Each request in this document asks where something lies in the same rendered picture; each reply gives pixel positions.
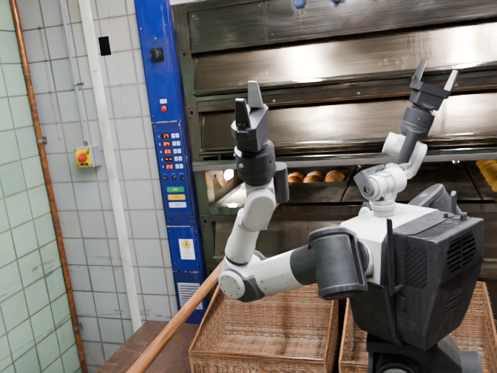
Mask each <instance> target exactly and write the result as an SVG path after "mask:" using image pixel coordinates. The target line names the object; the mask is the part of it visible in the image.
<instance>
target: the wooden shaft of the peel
mask: <svg viewBox="0 0 497 373"><path fill-rule="evenodd" d="M279 205H280V203H279V202H277V201H276V206H275V208H274V210H275V209H276V208H277V207H278V206H279ZM223 260H224V259H223ZM223 260H222V262H221V263H220V264H219V265H218V266H217V268H216V269H215V270H214V271H213V272H212V273H211V274H210V276H208V278H207V279H206V280H205V281H204V282H203V284H202V285H201V286H200V287H199V289H198V290H197V291H196V292H195V293H194V294H193V295H192V296H191V297H190V299H189V300H188V301H187V302H186V303H185V305H184V306H183V307H182V308H181V309H180V311H179V312H178V313H177V314H176V315H175V316H174V317H173V318H172V320H171V321H170V322H169V323H168V324H167V325H166V327H165V328H164V329H163V330H162V332H161V333H160V334H159V335H158V336H157V337H156V338H155V339H154V340H153V342H152V343H151V344H150V345H149V346H148V348H147V349H146V350H145V351H144V352H143V354H142V355H141V356H140V357H139V358H138V359H137V360H136V361H135V363H134V364H133V365H132V366H131V367H130V369H129V370H128V371H127V372H126V373H144V372H145V371H146V370H147V369H148V368H149V366H150V365H151V364H152V362H153V361H154V360H155V358H156V357H157V356H158V355H159V354H160V353H161V351H162V350H163V349H164V347H165V346H166V345H167V343H168V342H169V341H170V340H171V339H172V338H173V337H174V335H175V334H176V333H177V331H178V330H179V329H180V327H181V326H182V325H183V324H184V323H185V322H186V320H187V319H188V318H189V316H190V315H191V314H192V313H193V311H194V310H195V309H196V308H197V306H198V305H199V304H200V302H201V301H202V300H203V299H204V298H205V296H207V294H208V293H209V292H210V290H211V289H212V288H213V286H214V285H215V284H216V282H218V278H219V275H220V274H221V269H222V265H223Z"/></svg>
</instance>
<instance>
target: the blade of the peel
mask: <svg viewBox="0 0 497 373"><path fill-rule="evenodd" d="M329 172H331V171H327V172H321V173H322V174H323V175H324V176H326V175H327V174H328V173H329ZM340 172H342V173H343V174H344V176H345V179H344V181H329V182H305V183H303V182H302V183H294V188H313V187H345V186H346V184H347V182H348V179H349V177H350V175H351V172H352V170H347V171H340ZM301 173H302V174H303V175H304V176H305V177H306V176H307V174H308V173H310V172H301ZM241 189H245V184H244V183H243V184H241Z"/></svg>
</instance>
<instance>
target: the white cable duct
mask: <svg viewBox="0 0 497 373"><path fill-rule="evenodd" d="M78 2H79V7H80V11H81V20H82V24H83V29H84V38H85V42H86V47H87V55H88V60H89V68H90V73H91V78H92V86H93V91H94V96H95V104H96V109H97V114H98V122H99V127H100V132H101V140H102V145H103V150H104V158H105V163H106V171H107V176H108V181H109V189H110V194H111V199H112V207H113V212H114V216H115V225H116V229H117V234H118V242H119V247H120V252H121V260H122V265H123V270H124V278H125V283H126V291H127V296H128V301H129V309H130V314H131V319H132V327H133V332H134V333H135V332H136V331H137V330H138V329H139V328H140V327H141V326H142V323H141V315H140V309H139V305H138V296H137V292H136V287H135V278H134V273H133V268H132V259H131V255H130V250H129V241H128V237H127V231H126V223H125V218H124V209H123V204H122V200H121V191H120V186H119V181H118V173H117V168H116V163H115V154H114V149H113V145H112V136H111V131H110V126H109V118H108V113H107V104H106V99H105V95H104V86H103V81H102V76H101V68H100V62H99V57H98V49H97V44H96V40H95V31H94V26H93V21H92V12H91V7H90V2H89V0H78Z"/></svg>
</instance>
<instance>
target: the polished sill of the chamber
mask: <svg viewBox="0 0 497 373"><path fill-rule="evenodd" d="M363 202H370V201H354V202H309V203H280V205H279V206H278V207H277V208H276V209H275V210H274V212H273V214H272V215H309V214H359V212H360V210H361V207H362V205H363ZM394 202H396V203H398V204H408V203H409V202H411V201H394ZM456 205H457V206H458V207H459V209H460V210H461V211H462V212H466V213H474V212H497V199H487V200H456ZM244 207H245V204H214V205H212V206H211V207H210V213H211V215H237V214H238V212H239V210H240V209H242V208H244Z"/></svg>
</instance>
